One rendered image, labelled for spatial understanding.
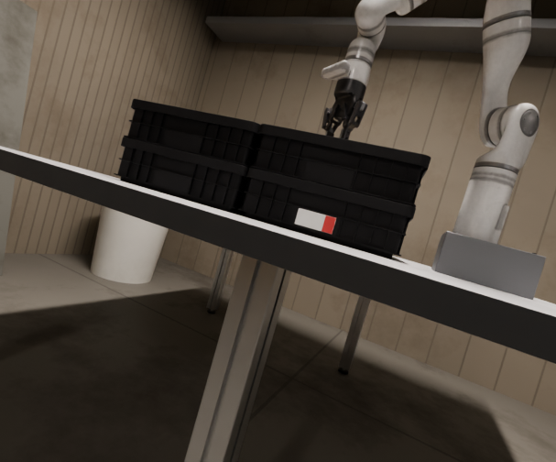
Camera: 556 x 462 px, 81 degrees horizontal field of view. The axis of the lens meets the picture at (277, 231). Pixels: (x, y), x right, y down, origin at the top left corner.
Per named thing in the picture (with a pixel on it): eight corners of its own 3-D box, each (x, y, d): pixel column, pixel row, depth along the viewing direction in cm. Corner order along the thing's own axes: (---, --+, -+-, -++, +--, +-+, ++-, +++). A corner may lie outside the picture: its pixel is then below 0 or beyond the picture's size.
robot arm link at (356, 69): (318, 76, 83) (325, 52, 83) (349, 95, 89) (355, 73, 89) (342, 67, 75) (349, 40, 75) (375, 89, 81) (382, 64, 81)
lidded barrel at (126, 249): (125, 263, 281) (146, 192, 279) (171, 283, 260) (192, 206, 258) (66, 264, 234) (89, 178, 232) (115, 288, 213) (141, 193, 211)
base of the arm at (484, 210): (488, 246, 82) (510, 181, 81) (498, 246, 74) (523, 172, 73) (448, 235, 85) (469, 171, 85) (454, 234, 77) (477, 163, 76)
